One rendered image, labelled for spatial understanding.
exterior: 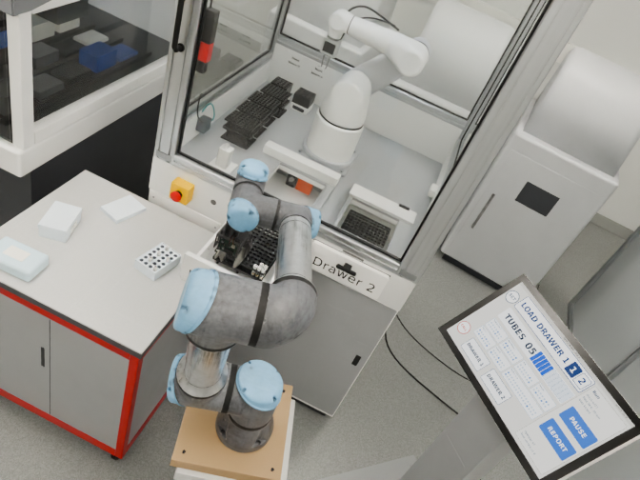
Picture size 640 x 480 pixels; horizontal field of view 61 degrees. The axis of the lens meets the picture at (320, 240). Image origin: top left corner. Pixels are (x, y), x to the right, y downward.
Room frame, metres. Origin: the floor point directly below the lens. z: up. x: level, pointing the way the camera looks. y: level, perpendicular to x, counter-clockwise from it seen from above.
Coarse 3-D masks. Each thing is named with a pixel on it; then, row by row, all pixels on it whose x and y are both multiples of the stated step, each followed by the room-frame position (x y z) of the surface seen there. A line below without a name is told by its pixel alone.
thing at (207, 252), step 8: (224, 224) 1.39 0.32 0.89; (216, 232) 1.34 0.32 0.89; (216, 240) 1.33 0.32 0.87; (208, 248) 1.27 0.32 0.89; (200, 256) 1.22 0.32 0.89; (208, 256) 1.28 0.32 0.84; (216, 264) 1.26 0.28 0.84; (232, 272) 1.26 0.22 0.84; (240, 272) 1.27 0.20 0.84; (272, 272) 1.33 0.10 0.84; (264, 280) 1.28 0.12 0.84; (272, 280) 1.24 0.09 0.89
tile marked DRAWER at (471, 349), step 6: (468, 342) 1.21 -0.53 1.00; (474, 342) 1.21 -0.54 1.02; (462, 348) 1.20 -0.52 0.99; (468, 348) 1.19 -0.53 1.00; (474, 348) 1.19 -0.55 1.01; (480, 348) 1.19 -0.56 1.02; (468, 354) 1.18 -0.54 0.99; (474, 354) 1.17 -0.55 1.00; (480, 354) 1.17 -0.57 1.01; (474, 360) 1.16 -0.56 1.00; (480, 360) 1.16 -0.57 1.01; (486, 360) 1.15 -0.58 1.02; (474, 366) 1.14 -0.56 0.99; (480, 366) 1.14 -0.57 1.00; (486, 366) 1.14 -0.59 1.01
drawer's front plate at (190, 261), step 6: (186, 252) 1.17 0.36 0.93; (186, 258) 1.16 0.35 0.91; (192, 258) 1.16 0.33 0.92; (198, 258) 1.16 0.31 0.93; (186, 264) 1.16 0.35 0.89; (192, 264) 1.16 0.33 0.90; (198, 264) 1.16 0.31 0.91; (204, 264) 1.15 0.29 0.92; (210, 264) 1.16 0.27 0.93; (186, 270) 1.16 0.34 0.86; (222, 270) 1.15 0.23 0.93; (228, 270) 1.16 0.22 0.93; (180, 276) 1.16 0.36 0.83; (186, 276) 1.16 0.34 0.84
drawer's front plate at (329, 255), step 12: (312, 252) 1.45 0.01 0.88; (324, 252) 1.45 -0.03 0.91; (336, 252) 1.45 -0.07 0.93; (312, 264) 1.45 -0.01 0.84; (324, 264) 1.45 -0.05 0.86; (336, 264) 1.44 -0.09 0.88; (360, 264) 1.44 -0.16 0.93; (336, 276) 1.44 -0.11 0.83; (348, 276) 1.44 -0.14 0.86; (360, 276) 1.44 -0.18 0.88; (372, 276) 1.43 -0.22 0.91; (384, 276) 1.43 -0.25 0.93; (360, 288) 1.44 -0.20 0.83
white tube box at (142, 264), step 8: (152, 248) 1.25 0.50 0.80; (160, 248) 1.27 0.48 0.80; (144, 256) 1.21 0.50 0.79; (152, 256) 1.22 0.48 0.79; (160, 256) 1.23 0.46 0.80; (168, 256) 1.25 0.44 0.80; (176, 256) 1.27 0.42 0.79; (136, 264) 1.18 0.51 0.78; (144, 264) 1.18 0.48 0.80; (152, 264) 1.19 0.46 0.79; (160, 264) 1.20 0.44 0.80; (168, 264) 1.21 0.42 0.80; (176, 264) 1.26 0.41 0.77; (144, 272) 1.17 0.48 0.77; (152, 272) 1.16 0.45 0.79; (160, 272) 1.18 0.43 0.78; (152, 280) 1.16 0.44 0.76
